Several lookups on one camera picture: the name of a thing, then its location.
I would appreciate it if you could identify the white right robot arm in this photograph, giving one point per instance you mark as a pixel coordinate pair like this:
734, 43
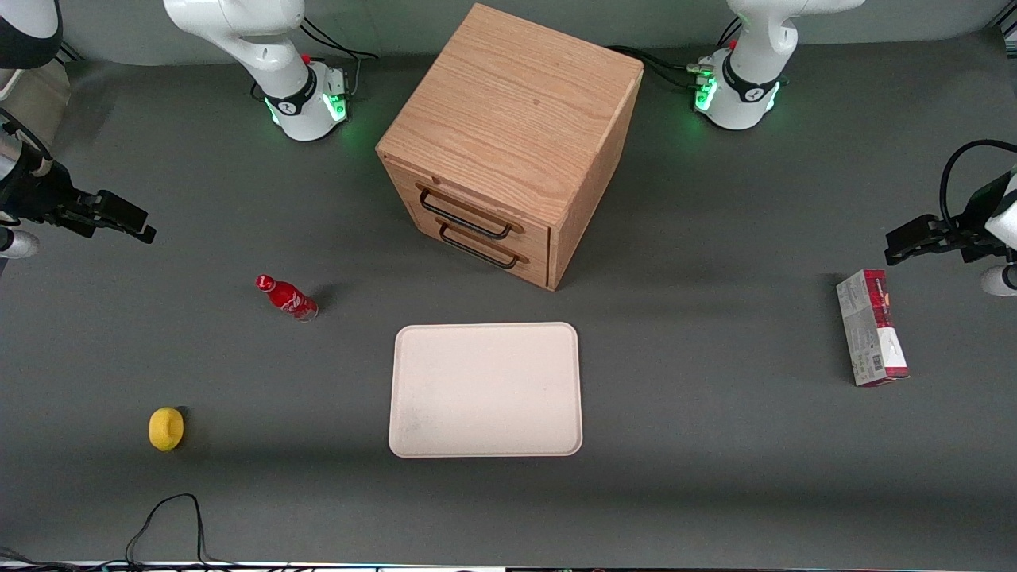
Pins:
270, 48

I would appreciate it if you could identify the yellow lemon toy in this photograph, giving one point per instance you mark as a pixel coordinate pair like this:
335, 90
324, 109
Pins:
166, 429

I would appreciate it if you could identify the grey and red carton box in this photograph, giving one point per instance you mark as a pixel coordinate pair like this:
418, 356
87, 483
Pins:
870, 334

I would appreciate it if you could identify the red soda bottle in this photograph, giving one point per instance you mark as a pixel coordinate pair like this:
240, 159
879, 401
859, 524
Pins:
288, 299

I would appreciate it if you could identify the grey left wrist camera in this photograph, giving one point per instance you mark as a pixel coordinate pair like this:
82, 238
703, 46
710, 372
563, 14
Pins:
999, 280

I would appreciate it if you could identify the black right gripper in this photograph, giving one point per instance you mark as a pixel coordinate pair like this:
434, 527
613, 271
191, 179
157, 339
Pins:
33, 193

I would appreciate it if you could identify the beige plastic bin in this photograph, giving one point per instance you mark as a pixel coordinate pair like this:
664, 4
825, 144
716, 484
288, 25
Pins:
36, 103

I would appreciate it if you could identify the oak wooden drawer cabinet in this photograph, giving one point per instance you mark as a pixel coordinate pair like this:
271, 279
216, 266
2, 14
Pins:
516, 103

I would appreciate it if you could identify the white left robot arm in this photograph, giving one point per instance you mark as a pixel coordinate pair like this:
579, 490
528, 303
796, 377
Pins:
755, 48

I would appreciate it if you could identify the beige plastic tray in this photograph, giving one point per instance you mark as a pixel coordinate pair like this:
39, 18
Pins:
485, 389

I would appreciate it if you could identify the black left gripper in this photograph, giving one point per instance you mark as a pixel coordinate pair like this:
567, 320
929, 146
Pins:
974, 219

